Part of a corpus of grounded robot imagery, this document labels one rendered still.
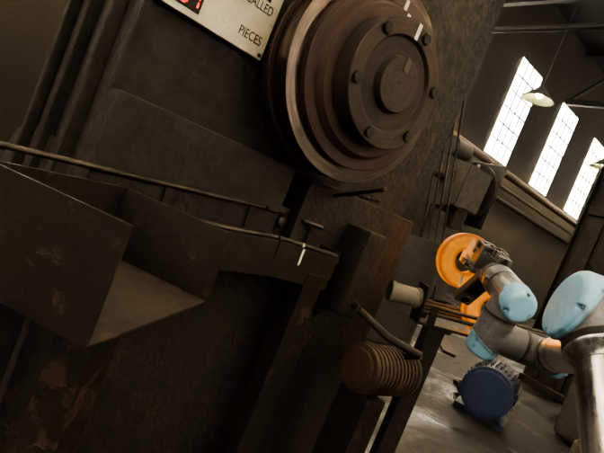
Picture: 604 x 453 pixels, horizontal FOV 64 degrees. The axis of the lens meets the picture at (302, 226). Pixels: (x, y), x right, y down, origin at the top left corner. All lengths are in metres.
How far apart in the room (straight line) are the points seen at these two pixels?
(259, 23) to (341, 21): 0.19
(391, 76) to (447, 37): 0.55
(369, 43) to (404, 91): 0.14
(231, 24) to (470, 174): 8.14
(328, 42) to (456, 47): 0.67
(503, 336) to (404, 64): 0.63
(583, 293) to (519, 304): 0.35
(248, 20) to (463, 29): 0.76
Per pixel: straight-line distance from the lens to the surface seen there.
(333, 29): 1.07
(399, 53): 1.13
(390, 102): 1.10
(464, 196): 9.09
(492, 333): 1.18
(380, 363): 1.26
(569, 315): 0.80
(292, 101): 1.04
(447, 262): 1.41
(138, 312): 0.66
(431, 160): 5.53
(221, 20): 1.11
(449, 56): 1.63
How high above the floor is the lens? 0.81
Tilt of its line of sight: 3 degrees down
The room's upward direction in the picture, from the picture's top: 22 degrees clockwise
